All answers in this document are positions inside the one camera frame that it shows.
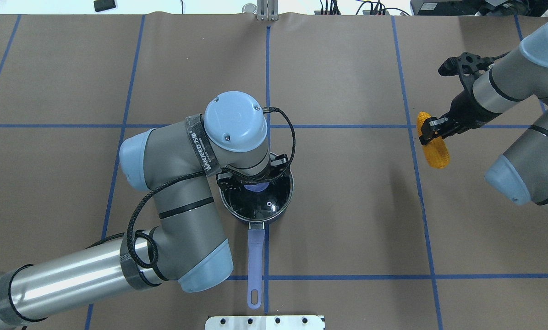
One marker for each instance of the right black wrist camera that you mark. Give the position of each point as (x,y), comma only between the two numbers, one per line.
(468,67)

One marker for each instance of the black power strip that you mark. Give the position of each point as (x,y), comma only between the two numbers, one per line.
(366,10)

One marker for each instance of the aluminium frame post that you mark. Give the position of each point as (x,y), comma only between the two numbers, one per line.
(267,10)

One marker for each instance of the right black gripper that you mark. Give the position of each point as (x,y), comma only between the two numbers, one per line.
(464,108)

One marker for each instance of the yellow toy corn cob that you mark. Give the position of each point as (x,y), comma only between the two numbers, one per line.
(436,152)

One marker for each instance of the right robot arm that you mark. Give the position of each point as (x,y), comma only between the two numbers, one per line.
(492,86)

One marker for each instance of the white camera stand post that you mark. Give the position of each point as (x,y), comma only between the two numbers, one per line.
(266,322)

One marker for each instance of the black laptop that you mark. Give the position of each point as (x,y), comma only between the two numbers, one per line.
(498,8)

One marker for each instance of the small black square pad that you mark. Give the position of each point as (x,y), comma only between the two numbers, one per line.
(103,5)

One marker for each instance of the dark blue saucepan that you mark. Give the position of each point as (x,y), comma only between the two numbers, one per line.
(255,263)

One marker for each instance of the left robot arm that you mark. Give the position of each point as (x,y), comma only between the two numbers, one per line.
(174,234)

